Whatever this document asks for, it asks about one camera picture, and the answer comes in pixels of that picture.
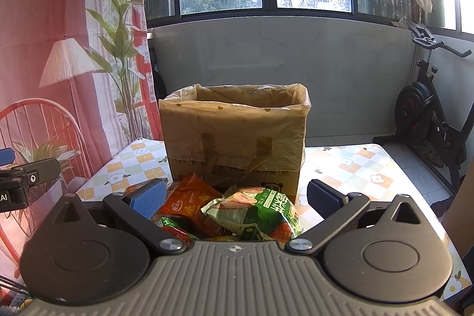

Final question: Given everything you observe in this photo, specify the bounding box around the orange snack bag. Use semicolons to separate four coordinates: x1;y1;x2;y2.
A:
125;172;223;239

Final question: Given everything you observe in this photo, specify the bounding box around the green snack bag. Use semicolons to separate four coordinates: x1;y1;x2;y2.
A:
201;187;304;245

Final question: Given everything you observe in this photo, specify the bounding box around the checkered floral tablecloth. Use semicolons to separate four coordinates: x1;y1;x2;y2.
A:
77;139;473;301

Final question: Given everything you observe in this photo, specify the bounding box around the red patterned curtain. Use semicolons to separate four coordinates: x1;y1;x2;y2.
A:
1;0;162;281

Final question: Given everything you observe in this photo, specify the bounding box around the cardboard box with plastic liner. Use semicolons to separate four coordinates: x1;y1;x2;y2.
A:
158;84;311;200

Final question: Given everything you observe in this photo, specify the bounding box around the black exercise bike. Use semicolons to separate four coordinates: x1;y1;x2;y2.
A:
373;59;473;194

